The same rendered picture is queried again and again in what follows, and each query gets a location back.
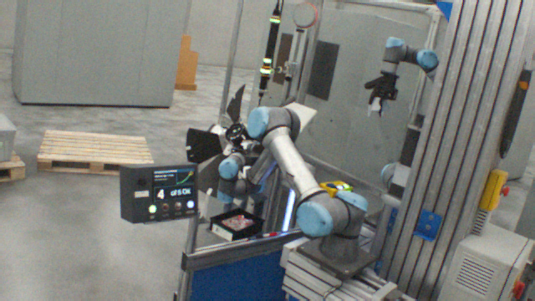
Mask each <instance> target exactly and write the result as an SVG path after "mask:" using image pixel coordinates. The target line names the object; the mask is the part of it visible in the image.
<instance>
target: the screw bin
mask: <svg viewBox="0 0 535 301"><path fill-rule="evenodd" d="M241 214H242V215H244V218H245V219H247V220H252V222H255V223H254V224H252V225H250V226H247V227H244V228H242V229H239V230H235V229H233V228H231V227H229V226H227V225H225V224H222V223H220V222H222V221H226V220H227V219H228V218H230V217H233V215H234V216H237V215H241ZM209 219H211V225H210V230H211V231H213V232H215V233H217V234H219V235H220V237H224V238H225V239H227V240H229V241H231V242H233V241H237V240H242V239H245V238H250V237H252V236H254V235H256V234H258V233H260V232H261V231H262V227H263V223H264V222H265V220H264V219H261V218H259V217H258V216H256V215H254V214H252V213H250V212H247V211H245V210H243V209H241V208H240V207H239V208H236V209H233V210H231V211H228V212H223V213H221V214H218V215H215V216H213V217H209Z"/></svg>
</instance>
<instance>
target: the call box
mask: <svg viewBox="0 0 535 301"><path fill-rule="evenodd" d="M329 183H332V184H334V185H336V186H335V187H338V186H347V185H346V184H344V183H343V182H341V181H334V182H328V183H320V184H319V188H323V189H326V190H327V192H328V193H329V196H330V197H331V199H333V198H335V195H337V193H338V191H353V190H354V188H353V187H345V188H339V189H334V188H333V187H329V186H328V184H329Z"/></svg>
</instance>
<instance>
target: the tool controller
mask: <svg viewBox="0 0 535 301"><path fill-rule="evenodd" d="M163 186H167V201H164V202H154V187H163ZM189 201H193V206H192V207H188V206H187V203H188V202H189ZM177 202H179V203H180V204H182V207H181V208H180V209H175V204H176V203H177ZM164 204H168V205H169V209H168V210H167V211H164V210H163V209H162V207H163V205H164ZM150 206H155V208H156V209H155V212H149V207H150ZM198 206H199V196H198V165H197V164H196V163H192V162H187V161H172V162H158V163H144V164H130V165H120V209H121V218H122V219H124V220H126V221H128V222H131V223H134V224H135V223H139V224H140V223H146V222H161V221H162V220H167V219H171V220H175V219H176V218H179V217H189V216H195V215H198Z"/></svg>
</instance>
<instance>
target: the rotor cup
mask: <svg viewBox="0 0 535 301"><path fill-rule="evenodd" d="M233 130H236V132H233ZM242 135H243V136H244V137H245V138H246V139H245V140H256V141H257V142H258V139H255V138H252V137H251V136H250V135H249V134H248V131H247V127H246V126H245V125H244V124H243V123H241V122H237V123H234V124H232V125H230V126H229V127H228V128H227V129H226V130H225V134H224V136H225V139H226V140H228V141H229V142H230V141H231V142H232V143H231V142H230V144H231V146H233V147H234V146H236V147H240V148H238V149H242V150H244V149H243V148H244V146H242V145H241V143H242V141H243V140H244V138H243V137H242ZM232 144H233V145H232Z"/></svg>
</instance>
